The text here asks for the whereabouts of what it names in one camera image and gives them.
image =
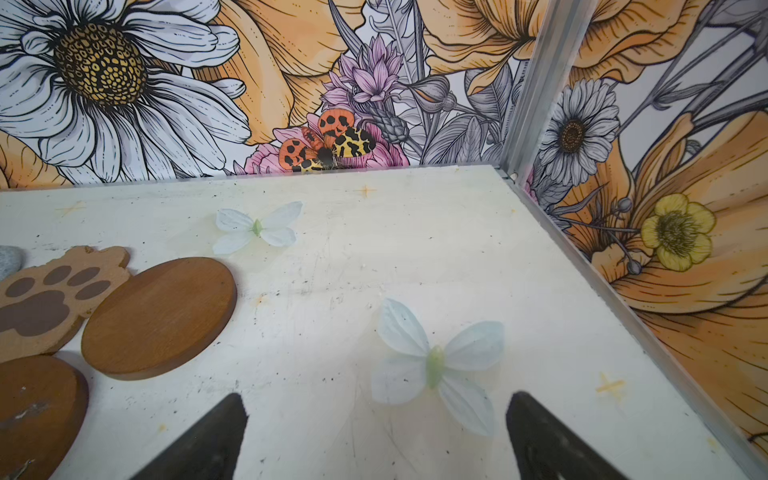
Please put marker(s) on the scratched brown round wooden coaster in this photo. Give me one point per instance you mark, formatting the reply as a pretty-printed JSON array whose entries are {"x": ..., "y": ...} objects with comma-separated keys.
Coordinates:
[{"x": 43, "y": 405}]

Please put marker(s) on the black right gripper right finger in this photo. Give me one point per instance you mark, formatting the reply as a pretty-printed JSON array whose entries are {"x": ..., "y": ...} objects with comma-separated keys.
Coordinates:
[{"x": 545, "y": 448}]

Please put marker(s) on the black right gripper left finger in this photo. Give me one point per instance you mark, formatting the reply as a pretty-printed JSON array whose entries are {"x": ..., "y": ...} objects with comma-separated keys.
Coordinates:
[{"x": 207, "y": 450}]

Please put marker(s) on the grey woven round coaster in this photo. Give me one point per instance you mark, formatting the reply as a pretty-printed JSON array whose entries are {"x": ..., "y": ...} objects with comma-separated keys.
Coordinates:
[{"x": 11, "y": 261}]

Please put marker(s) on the cork paw print coaster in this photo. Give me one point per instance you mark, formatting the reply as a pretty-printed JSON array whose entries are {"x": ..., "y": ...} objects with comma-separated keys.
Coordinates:
[{"x": 43, "y": 307}]

